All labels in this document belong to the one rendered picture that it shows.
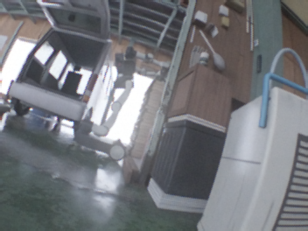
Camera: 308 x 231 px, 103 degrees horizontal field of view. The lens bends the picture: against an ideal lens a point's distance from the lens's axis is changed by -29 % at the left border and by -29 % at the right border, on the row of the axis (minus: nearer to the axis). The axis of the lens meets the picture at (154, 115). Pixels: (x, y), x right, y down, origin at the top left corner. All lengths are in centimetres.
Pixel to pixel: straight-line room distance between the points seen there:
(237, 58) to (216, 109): 83
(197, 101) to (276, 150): 69
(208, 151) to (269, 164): 61
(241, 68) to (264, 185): 146
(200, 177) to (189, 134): 25
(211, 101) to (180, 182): 51
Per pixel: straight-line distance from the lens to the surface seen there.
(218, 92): 110
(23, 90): 300
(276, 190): 42
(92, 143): 204
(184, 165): 91
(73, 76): 484
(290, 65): 253
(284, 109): 43
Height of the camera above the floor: 34
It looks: 9 degrees up
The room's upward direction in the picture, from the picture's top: 17 degrees clockwise
